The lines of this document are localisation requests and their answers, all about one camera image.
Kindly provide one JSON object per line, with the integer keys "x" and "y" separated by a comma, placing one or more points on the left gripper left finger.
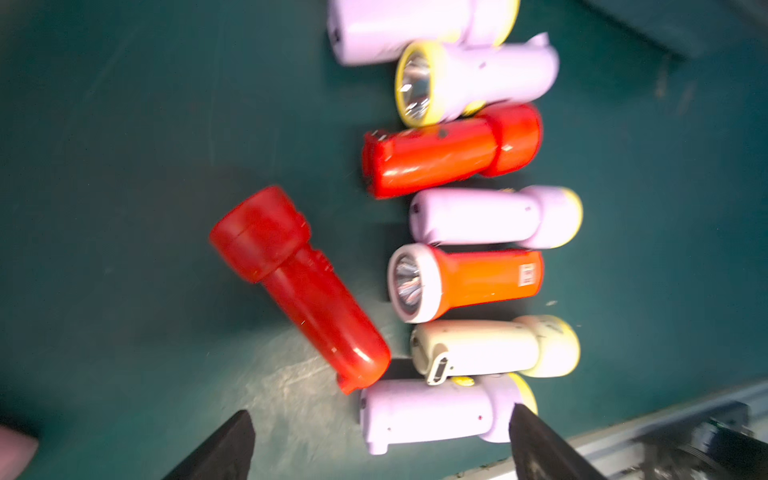
{"x": 225, "y": 455}

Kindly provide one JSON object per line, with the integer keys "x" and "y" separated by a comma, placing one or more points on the orange flashlight white head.
{"x": 424, "y": 282}

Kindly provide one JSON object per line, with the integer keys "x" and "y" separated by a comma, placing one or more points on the clear blue storage box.
{"x": 689, "y": 28}

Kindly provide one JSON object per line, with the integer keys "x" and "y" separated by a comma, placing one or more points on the cream yellow flashlight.
{"x": 537, "y": 346}

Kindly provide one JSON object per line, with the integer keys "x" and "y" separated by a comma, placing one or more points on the large red flashlight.
{"x": 266, "y": 241}

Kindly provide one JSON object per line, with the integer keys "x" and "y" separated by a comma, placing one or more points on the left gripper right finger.
{"x": 539, "y": 453}

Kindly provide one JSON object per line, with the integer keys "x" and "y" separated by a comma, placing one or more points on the purple flashlight bottom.
{"x": 408, "y": 411}

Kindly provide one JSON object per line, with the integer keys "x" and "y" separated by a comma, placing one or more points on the purple flashlight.
{"x": 373, "y": 32}
{"x": 537, "y": 217}
{"x": 438, "y": 82}
{"x": 408, "y": 411}

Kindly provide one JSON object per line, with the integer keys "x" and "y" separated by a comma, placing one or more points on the purple pink spatula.
{"x": 16, "y": 452}

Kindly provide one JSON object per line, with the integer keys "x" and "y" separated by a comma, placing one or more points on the red flashlight middle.
{"x": 498, "y": 140}

